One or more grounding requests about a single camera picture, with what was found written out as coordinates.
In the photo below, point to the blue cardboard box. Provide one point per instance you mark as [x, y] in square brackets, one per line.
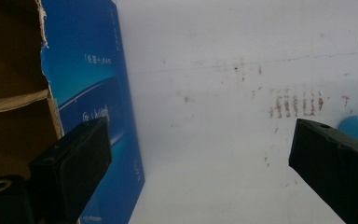
[84, 46]

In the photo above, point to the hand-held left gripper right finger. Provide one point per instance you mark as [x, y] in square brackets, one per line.
[335, 168]

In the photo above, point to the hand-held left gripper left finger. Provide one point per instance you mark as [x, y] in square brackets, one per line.
[74, 168]

